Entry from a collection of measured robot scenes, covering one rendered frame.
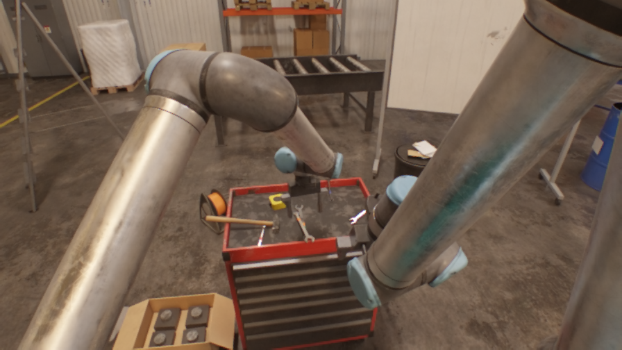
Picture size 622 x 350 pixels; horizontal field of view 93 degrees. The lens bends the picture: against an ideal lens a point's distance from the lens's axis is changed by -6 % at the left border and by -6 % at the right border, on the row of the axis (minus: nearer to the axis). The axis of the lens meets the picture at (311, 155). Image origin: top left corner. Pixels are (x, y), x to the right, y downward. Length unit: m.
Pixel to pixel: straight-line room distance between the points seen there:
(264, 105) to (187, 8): 8.62
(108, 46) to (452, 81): 6.28
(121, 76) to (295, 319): 6.57
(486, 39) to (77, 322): 3.32
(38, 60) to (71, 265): 9.63
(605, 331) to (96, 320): 0.64
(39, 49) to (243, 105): 9.55
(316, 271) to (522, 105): 1.27
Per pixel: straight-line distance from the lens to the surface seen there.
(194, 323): 2.17
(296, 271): 1.47
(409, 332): 2.31
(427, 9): 3.29
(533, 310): 2.75
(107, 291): 0.56
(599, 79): 0.29
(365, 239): 0.82
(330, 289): 1.60
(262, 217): 1.57
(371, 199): 0.84
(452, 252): 0.66
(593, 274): 0.47
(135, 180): 0.55
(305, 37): 8.01
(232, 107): 0.56
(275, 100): 0.57
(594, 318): 0.49
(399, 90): 3.41
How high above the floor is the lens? 1.90
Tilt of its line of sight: 29 degrees down
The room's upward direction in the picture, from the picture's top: straight up
